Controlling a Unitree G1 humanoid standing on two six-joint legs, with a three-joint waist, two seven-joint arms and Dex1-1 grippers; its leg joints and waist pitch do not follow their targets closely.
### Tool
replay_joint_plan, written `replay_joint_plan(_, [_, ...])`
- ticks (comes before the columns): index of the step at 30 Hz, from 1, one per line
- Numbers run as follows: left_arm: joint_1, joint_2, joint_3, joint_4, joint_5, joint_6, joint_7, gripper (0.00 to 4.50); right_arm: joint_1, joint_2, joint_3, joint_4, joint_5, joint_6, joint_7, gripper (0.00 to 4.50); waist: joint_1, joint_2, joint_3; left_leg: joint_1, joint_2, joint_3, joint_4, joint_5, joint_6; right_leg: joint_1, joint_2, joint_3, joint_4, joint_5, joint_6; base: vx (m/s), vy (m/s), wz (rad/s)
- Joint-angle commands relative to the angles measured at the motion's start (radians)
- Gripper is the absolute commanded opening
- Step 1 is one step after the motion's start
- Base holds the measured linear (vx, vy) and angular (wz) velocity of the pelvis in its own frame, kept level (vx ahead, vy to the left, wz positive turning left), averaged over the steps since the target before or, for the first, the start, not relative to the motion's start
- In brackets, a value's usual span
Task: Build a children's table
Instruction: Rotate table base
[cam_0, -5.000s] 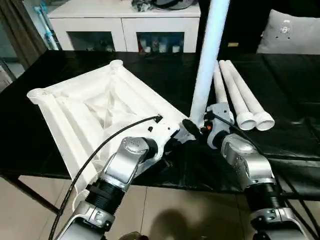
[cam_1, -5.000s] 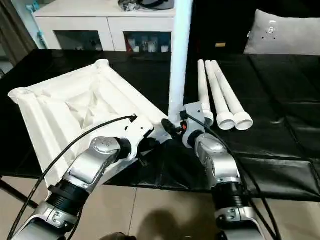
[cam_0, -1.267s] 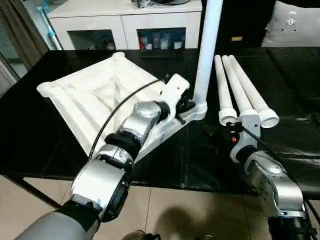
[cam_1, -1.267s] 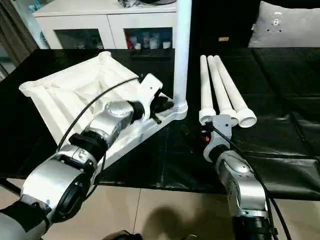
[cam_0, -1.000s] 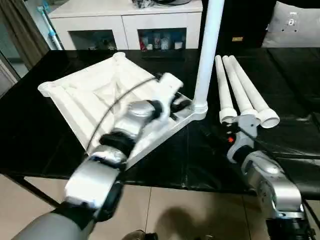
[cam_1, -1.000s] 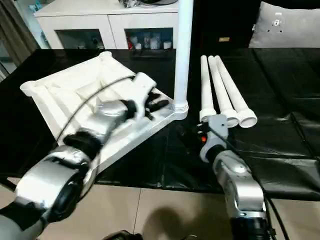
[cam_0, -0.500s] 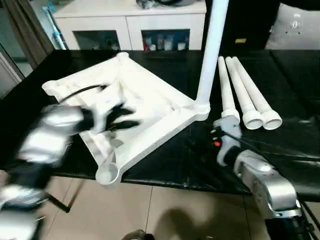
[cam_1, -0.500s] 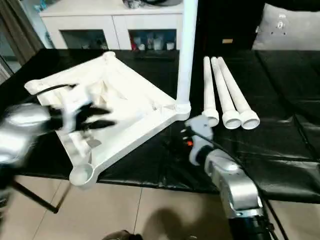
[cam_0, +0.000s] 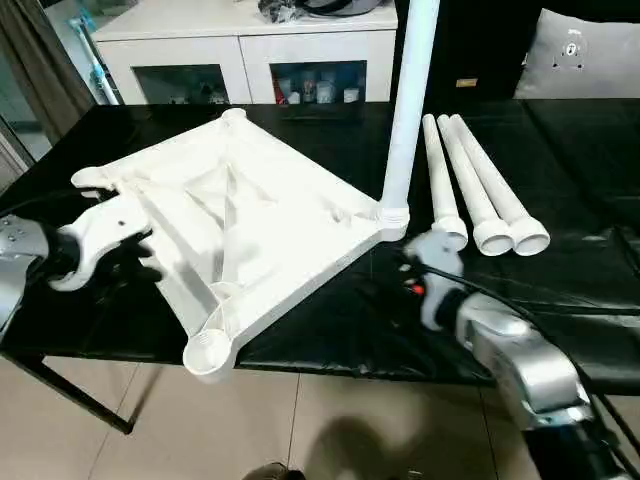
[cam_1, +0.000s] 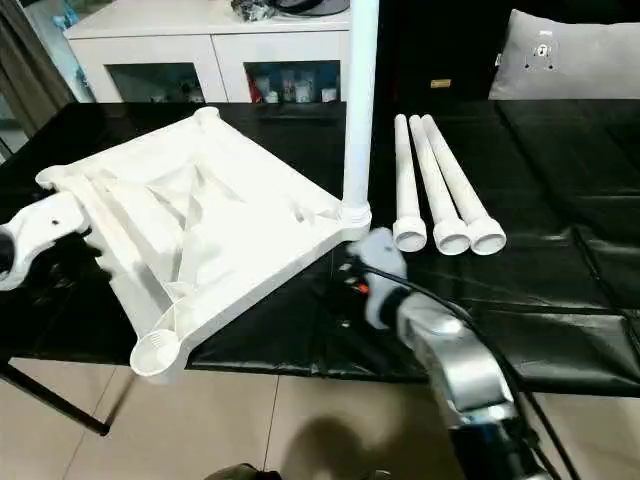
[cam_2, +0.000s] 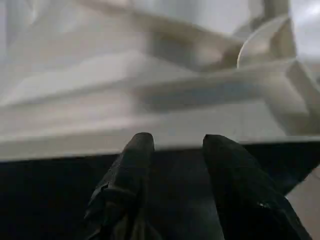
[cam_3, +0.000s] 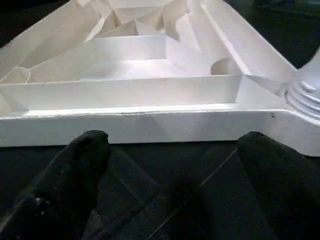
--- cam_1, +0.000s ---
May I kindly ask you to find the white plastic table leg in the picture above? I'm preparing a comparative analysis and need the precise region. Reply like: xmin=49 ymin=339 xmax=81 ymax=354
xmin=408 ymin=114 xmax=474 ymax=256
xmin=420 ymin=114 xmax=508 ymax=255
xmin=392 ymin=113 xmax=429 ymax=253
xmin=339 ymin=0 xmax=381 ymax=224

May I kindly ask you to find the white plastic table top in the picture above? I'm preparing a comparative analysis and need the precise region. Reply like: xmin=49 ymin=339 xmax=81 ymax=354
xmin=34 ymin=107 xmax=374 ymax=386

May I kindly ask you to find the light blue hanging strip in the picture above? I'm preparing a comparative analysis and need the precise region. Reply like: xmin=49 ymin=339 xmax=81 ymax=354
xmin=49 ymin=0 xmax=96 ymax=104

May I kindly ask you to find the brown rounded robot part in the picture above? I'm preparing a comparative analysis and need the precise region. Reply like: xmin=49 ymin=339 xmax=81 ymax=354
xmin=209 ymin=462 xmax=271 ymax=480

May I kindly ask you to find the black cabinet gold label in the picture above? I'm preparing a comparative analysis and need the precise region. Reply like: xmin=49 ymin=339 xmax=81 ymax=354
xmin=377 ymin=0 xmax=511 ymax=101

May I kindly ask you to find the white cabinet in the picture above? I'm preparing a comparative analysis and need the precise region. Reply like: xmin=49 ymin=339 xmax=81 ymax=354
xmin=64 ymin=0 xmax=354 ymax=104

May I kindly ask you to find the dark helmet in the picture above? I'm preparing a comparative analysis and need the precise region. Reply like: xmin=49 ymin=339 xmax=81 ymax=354
xmin=274 ymin=0 xmax=351 ymax=16

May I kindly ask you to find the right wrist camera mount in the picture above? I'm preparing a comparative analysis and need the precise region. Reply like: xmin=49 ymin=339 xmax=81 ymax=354
xmin=349 ymin=227 xmax=409 ymax=329

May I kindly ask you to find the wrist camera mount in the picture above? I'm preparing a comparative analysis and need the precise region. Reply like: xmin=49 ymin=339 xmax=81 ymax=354
xmin=0 ymin=192 xmax=91 ymax=292
xmin=349 ymin=227 xmax=409 ymax=329

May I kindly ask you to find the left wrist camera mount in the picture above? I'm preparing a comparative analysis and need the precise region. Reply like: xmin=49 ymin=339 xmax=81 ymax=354
xmin=0 ymin=192 xmax=91 ymax=292

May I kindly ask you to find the black metal table frame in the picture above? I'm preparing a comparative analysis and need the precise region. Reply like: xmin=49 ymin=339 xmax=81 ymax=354
xmin=0 ymin=362 xmax=111 ymax=436

